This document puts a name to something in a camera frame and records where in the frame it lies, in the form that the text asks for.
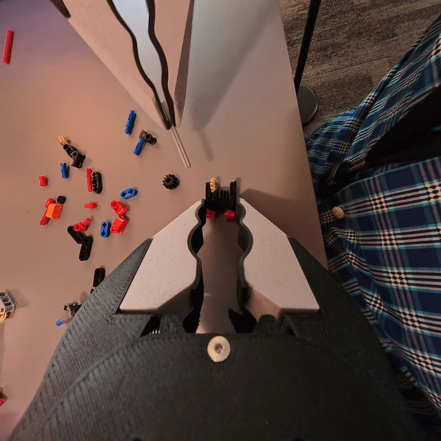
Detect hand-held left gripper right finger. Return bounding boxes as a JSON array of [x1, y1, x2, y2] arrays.
[[238, 199, 320, 317]]

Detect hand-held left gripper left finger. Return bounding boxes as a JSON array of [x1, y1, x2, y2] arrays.
[[119, 200, 206, 331]]

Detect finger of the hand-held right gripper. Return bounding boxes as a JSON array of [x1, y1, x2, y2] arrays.
[[64, 0, 172, 130], [146, 0, 195, 126]]

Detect black lego frame red pins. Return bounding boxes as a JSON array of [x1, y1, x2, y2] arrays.
[[205, 178, 240, 220]]

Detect grey lego axle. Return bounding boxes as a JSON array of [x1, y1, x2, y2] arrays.
[[171, 126, 191, 169]]

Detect lego chassis assembly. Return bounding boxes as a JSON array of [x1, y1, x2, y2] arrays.
[[56, 291, 88, 327]]

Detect black lego connector assembly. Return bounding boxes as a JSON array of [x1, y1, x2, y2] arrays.
[[63, 143, 86, 169]]

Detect red lego pin piece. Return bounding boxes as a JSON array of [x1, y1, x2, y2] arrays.
[[39, 198, 56, 226]]

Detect light grey lego connector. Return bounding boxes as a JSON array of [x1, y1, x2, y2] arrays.
[[0, 291, 17, 322]]

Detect black connector with blue pin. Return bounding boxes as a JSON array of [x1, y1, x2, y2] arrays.
[[133, 130, 157, 156]]

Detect blue plaid shirt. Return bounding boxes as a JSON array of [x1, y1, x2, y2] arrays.
[[305, 14, 441, 414]]

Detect black floor lamp stand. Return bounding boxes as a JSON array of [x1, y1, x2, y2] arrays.
[[294, 0, 322, 127]]

